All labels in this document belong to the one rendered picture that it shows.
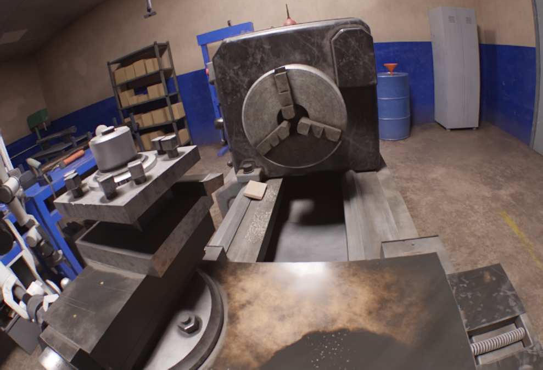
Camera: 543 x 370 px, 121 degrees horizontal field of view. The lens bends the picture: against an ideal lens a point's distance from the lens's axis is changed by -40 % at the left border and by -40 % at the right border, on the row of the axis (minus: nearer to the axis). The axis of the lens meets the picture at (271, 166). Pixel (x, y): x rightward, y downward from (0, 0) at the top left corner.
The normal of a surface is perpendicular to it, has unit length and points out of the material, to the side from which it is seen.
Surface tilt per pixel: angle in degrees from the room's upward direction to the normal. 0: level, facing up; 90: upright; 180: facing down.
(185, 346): 0
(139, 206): 90
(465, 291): 0
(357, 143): 90
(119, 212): 90
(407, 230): 0
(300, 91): 90
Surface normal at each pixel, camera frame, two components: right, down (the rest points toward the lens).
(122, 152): 0.79, 0.11
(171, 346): -0.17, -0.91
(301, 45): -0.18, 0.42
